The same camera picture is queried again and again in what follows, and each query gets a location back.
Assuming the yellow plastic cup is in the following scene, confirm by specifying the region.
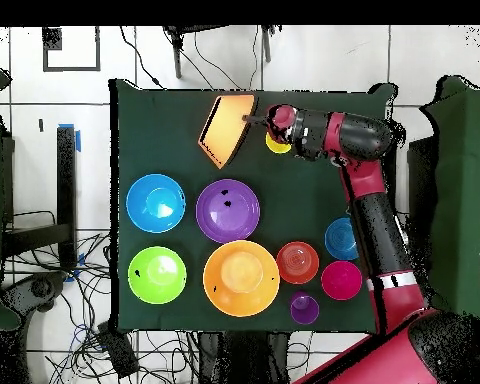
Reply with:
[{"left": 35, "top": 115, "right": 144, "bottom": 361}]
[{"left": 264, "top": 133, "right": 292, "bottom": 155}]

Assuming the large orange bowl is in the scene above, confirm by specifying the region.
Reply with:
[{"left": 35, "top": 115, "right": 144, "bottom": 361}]
[
  {"left": 202, "top": 239, "right": 282, "bottom": 318},
  {"left": 197, "top": 93, "right": 259, "bottom": 170}
]

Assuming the purple plastic bowl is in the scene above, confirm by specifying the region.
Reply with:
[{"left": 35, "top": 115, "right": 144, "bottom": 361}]
[{"left": 195, "top": 178, "right": 262, "bottom": 245}]

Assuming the dark green tablecloth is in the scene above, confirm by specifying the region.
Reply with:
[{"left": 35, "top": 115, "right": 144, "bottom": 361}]
[{"left": 108, "top": 78, "right": 397, "bottom": 333}]

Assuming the large blue bowl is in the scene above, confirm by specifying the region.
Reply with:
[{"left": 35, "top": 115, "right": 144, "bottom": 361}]
[{"left": 125, "top": 172, "right": 187, "bottom": 234}]

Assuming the small translucent blue bowl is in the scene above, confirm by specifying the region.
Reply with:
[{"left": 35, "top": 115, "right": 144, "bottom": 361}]
[{"left": 324, "top": 216, "right": 360, "bottom": 262}]

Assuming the red plastic bowl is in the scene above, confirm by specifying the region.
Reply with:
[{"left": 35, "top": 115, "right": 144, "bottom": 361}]
[{"left": 275, "top": 240, "right": 320, "bottom": 286}]

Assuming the pink plastic bowl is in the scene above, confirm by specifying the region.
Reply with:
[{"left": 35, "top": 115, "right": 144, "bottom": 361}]
[{"left": 320, "top": 260, "right": 364, "bottom": 302}]

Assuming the blue tape strip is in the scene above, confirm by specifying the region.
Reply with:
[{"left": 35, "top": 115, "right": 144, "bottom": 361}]
[{"left": 57, "top": 122, "right": 82, "bottom": 153}]

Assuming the green plastic bowl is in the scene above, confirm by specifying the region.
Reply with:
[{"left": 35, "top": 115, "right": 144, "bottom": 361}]
[{"left": 127, "top": 245, "right": 188, "bottom": 306}]

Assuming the purple plastic cup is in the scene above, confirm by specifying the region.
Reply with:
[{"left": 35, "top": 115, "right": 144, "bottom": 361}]
[{"left": 289, "top": 290, "right": 320, "bottom": 326}]

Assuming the black metal stand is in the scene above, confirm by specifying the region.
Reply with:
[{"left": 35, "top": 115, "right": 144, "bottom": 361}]
[{"left": 1, "top": 126, "right": 78, "bottom": 273}]

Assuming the black power strip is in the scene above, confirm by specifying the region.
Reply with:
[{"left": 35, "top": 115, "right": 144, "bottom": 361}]
[{"left": 96, "top": 321, "right": 140, "bottom": 379}]

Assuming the black chair base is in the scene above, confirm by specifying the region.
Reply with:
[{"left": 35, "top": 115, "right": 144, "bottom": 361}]
[{"left": 0, "top": 270, "right": 69, "bottom": 333}]

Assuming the black cable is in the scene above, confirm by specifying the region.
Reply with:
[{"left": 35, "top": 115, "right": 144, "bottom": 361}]
[{"left": 118, "top": 25, "right": 163, "bottom": 88}]

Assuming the tangle of black cables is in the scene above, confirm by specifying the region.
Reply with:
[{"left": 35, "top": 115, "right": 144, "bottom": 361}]
[{"left": 3, "top": 209, "right": 201, "bottom": 384}]

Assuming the black square frame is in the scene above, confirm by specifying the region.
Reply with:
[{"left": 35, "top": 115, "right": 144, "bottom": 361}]
[{"left": 42, "top": 25, "right": 102, "bottom": 73}]

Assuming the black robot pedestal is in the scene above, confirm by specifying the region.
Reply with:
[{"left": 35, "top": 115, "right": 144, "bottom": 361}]
[{"left": 197, "top": 330, "right": 291, "bottom": 384}]

